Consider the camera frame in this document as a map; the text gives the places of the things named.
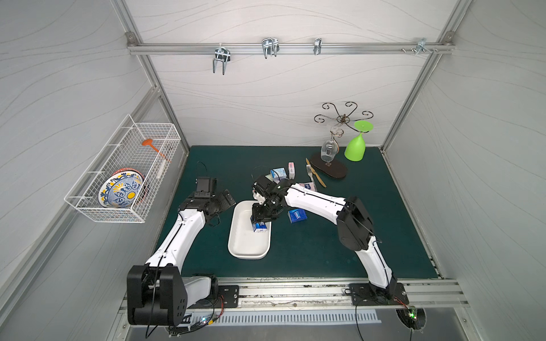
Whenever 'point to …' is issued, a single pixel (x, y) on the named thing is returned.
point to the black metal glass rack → (338, 169)
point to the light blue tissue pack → (276, 175)
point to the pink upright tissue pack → (291, 170)
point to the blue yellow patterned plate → (121, 189)
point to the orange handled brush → (148, 142)
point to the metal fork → (308, 171)
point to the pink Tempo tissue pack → (309, 185)
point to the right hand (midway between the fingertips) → (254, 221)
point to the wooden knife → (315, 173)
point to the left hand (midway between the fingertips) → (224, 203)
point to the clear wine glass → (329, 148)
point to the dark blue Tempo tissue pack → (260, 226)
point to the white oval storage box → (243, 243)
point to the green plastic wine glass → (355, 149)
